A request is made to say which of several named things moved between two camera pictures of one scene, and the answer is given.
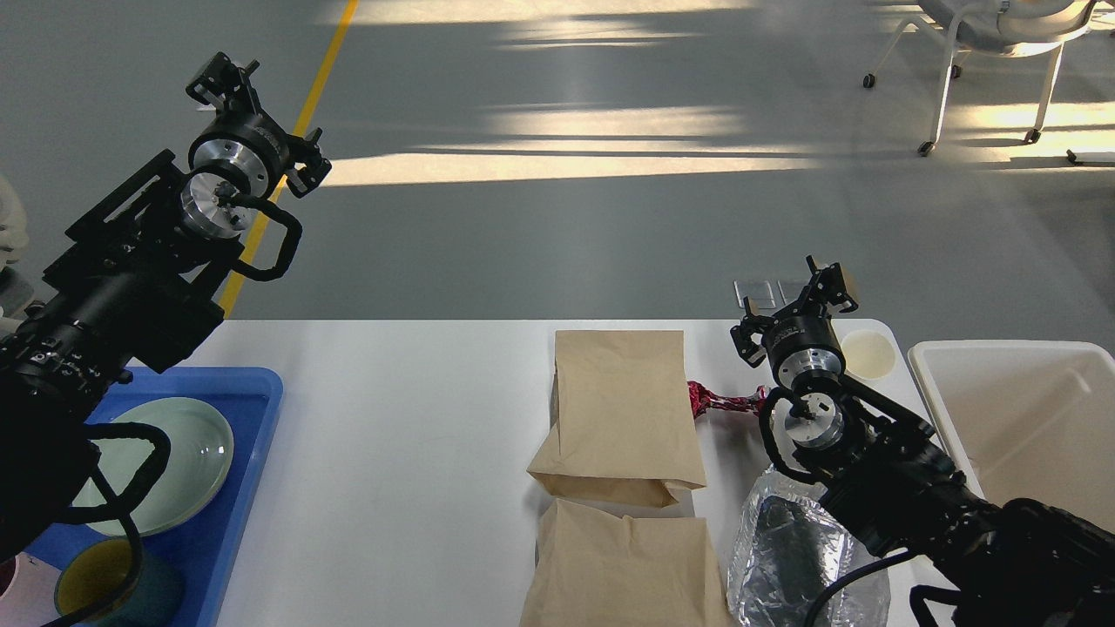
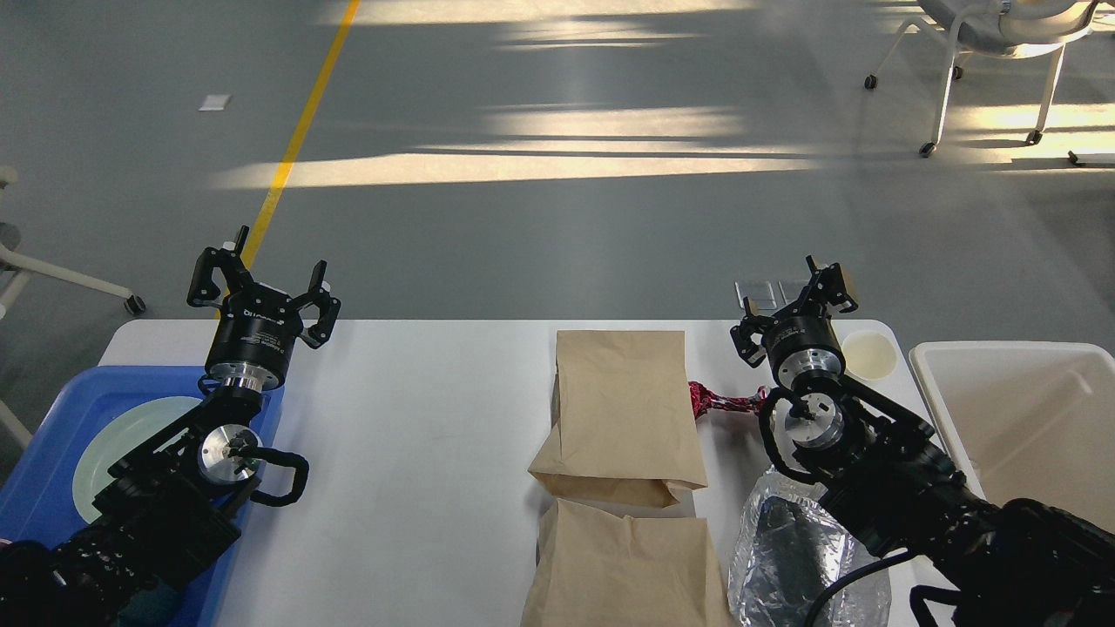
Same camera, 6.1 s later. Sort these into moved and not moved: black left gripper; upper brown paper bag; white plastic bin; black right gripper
Moved: black left gripper
Not moved: white plastic bin; black right gripper; upper brown paper bag
